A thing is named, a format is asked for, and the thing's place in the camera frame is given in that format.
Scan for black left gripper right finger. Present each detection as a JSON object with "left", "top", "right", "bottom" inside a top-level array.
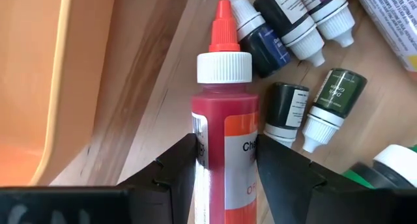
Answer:
[{"left": 256, "top": 133, "right": 417, "bottom": 224}]

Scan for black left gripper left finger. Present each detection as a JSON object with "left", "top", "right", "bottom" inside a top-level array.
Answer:
[{"left": 0, "top": 133, "right": 198, "bottom": 224}]

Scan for large green-cap dye bottle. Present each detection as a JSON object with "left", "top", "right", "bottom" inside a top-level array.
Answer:
[{"left": 341, "top": 144, "right": 417, "bottom": 189}]

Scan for small dark green dye bottle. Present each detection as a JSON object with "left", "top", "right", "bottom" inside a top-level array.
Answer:
[{"left": 302, "top": 67, "right": 368, "bottom": 154}]

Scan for large red-cap dye bottle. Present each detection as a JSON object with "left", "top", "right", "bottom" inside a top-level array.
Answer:
[{"left": 190, "top": 0, "right": 261, "bottom": 224}]

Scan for white food coloring box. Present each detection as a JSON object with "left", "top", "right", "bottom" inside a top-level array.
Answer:
[{"left": 353, "top": 0, "right": 417, "bottom": 72}]

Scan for small blue dye bottle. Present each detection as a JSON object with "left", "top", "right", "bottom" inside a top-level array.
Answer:
[{"left": 220, "top": 0, "right": 292, "bottom": 79}]

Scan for yellow-orange plastic bin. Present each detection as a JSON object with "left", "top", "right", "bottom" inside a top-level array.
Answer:
[{"left": 0, "top": 0, "right": 117, "bottom": 188}]

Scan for small purple dye bottle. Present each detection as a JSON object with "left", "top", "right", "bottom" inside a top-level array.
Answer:
[{"left": 295, "top": 0, "right": 356, "bottom": 48}]

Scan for small black dye bottle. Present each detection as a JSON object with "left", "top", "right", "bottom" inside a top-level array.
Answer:
[{"left": 253, "top": 0, "right": 326, "bottom": 68}]

